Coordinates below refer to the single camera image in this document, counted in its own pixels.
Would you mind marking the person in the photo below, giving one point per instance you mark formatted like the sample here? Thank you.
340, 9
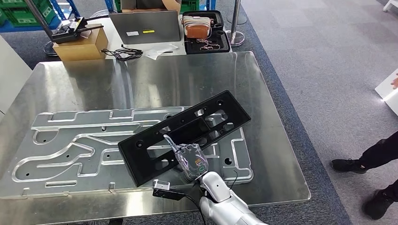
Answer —
379, 152

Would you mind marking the white board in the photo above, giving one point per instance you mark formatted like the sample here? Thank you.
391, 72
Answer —
387, 93

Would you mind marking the stainless steel workbench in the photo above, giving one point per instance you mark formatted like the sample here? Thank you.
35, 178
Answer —
186, 77

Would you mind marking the black handheld controller device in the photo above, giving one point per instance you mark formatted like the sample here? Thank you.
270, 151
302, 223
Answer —
67, 34

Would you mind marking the blue storage rack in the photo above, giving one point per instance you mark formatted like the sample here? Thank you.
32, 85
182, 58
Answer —
18, 28

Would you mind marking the grey pole stand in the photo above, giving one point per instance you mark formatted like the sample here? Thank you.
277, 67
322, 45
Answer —
37, 15

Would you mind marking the black plastic plate frame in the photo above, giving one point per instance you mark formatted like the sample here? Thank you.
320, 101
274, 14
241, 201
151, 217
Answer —
133, 155

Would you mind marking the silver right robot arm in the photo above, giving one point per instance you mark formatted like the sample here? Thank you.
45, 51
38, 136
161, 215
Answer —
224, 205

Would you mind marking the black foam-lined case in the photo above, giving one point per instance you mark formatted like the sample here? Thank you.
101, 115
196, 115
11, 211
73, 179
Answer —
224, 37

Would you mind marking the stamped silver metal panel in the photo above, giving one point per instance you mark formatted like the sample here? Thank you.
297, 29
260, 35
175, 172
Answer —
62, 149

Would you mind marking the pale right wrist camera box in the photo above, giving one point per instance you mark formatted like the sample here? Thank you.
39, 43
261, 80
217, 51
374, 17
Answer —
161, 185

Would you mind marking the green crate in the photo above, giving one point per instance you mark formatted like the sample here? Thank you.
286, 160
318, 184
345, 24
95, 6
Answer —
28, 17
189, 5

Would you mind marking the chrome stanchion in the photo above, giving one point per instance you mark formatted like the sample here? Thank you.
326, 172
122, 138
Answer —
235, 18
243, 19

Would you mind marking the white desk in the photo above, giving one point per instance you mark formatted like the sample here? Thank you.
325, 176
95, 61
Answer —
113, 46

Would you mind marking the closed brown cardboard box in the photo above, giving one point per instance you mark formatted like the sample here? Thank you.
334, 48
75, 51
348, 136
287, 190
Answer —
81, 46

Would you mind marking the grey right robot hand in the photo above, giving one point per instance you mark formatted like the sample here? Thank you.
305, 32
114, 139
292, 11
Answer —
192, 161

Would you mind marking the grey laptop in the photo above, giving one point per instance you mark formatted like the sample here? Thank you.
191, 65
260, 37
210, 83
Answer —
146, 24

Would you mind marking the person's hand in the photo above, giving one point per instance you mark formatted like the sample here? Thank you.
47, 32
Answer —
395, 82

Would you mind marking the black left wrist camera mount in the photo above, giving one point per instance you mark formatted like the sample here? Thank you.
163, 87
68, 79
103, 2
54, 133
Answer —
115, 222

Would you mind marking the clear plastic bag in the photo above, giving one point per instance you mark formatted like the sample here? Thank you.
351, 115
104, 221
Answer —
160, 49

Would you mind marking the brown striped pouch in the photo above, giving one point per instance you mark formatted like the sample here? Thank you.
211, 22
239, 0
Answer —
197, 31

